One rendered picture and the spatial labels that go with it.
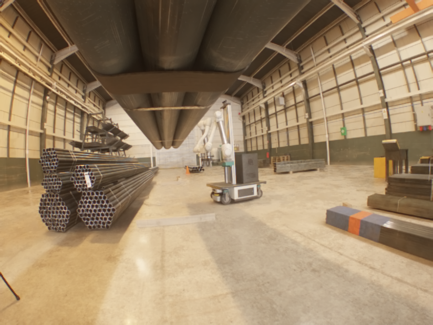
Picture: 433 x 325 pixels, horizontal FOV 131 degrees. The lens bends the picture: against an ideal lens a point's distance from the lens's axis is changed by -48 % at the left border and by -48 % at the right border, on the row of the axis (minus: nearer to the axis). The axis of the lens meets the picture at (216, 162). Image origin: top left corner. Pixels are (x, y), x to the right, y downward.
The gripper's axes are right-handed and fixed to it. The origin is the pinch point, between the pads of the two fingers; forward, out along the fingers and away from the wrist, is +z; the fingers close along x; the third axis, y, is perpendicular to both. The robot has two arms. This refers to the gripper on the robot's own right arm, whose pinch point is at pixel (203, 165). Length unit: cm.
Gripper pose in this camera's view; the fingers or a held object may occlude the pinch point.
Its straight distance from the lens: 344.2
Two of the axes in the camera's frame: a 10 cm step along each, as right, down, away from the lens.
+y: 9.1, -0.6, 4.0
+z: 0.6, 10.0, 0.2
